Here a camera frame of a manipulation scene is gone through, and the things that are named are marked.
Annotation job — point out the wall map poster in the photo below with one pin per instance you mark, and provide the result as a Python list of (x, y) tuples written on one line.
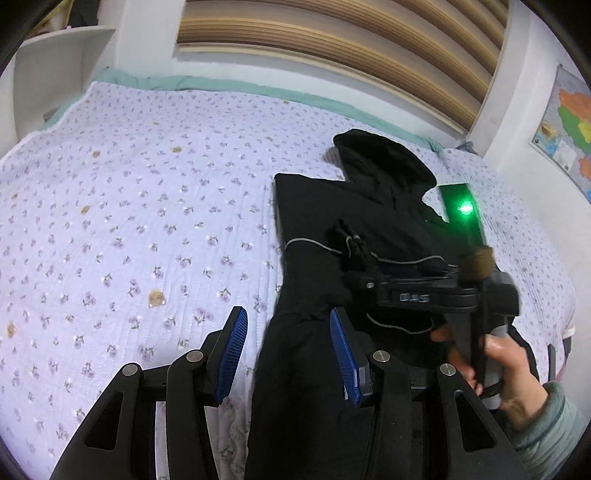
[(570, 124)]

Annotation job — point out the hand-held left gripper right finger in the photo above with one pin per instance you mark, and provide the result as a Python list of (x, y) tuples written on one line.
[(345, 357)]

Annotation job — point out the wooden slatted headboard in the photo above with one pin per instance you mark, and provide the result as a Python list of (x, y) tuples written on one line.
[(351, 44)]

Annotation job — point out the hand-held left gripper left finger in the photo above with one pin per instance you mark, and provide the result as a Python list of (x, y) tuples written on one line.
[(232, 353)]

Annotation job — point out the floral quilted bedspread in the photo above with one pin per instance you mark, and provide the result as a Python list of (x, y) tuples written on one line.
[(138, 207)]

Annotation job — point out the person's right forearm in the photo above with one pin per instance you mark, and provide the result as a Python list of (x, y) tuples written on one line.
[(549, 427)]

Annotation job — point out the person's right hand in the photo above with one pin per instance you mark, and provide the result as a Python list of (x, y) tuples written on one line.
[(512, 383)]

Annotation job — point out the black jacket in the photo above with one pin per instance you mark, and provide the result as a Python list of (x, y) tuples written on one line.
[(318, 258)]

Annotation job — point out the green bed sheet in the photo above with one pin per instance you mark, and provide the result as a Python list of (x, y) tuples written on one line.
[(277, 94)]

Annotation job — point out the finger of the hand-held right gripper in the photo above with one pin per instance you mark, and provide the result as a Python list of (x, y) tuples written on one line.
[(344, 233), (360, 256)]

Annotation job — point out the white shelf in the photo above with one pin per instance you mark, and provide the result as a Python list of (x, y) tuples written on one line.
[(55, 69)]

